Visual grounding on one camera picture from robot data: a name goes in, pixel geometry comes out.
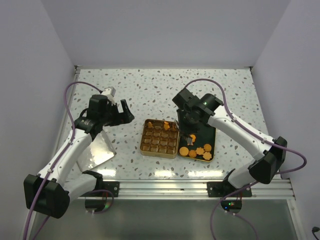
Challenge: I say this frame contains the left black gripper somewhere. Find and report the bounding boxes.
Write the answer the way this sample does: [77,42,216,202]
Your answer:
[100,99,134,127]

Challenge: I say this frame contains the fish cookie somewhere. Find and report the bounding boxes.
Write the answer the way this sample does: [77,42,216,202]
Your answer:
[190,134,196,142]
[163,121,170,131]

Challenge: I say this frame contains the silver metal tongs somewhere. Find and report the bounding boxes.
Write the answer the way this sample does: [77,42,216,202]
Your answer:
[172,119,196,147]

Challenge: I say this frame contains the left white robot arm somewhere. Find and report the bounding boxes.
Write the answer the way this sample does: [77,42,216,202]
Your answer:
[23,94,135,219]

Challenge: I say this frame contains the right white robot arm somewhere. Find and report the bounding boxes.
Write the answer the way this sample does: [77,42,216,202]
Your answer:
[172,88,288,197]

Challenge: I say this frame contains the green cookie tray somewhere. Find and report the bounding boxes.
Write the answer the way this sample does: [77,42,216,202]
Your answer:
[177,124,216,162]

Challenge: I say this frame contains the bottom large round cookie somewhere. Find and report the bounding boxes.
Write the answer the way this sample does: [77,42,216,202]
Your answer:
[179,146,189,157]

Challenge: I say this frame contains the swirl butter cookie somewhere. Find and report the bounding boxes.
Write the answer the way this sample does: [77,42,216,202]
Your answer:
[188,150,197,159]

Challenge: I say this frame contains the gold cookie tin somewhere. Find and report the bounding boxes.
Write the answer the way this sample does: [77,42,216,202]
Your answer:
[139,119,180,159]

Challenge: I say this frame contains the silver tin lid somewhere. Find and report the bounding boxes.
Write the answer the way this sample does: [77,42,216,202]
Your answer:
[76,130,117,172]

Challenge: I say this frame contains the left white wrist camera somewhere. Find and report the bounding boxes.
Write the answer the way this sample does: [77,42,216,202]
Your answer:
[101,87,116,105]

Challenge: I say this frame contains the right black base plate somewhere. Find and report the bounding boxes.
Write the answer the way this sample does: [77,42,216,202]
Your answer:
[206,181,253,198]

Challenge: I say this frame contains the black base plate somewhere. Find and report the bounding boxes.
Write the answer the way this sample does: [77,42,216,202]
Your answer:
[103,181,120,198]
[206,181,253,198]

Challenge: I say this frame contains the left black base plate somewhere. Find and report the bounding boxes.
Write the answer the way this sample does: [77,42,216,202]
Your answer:
[103,181,120,198]

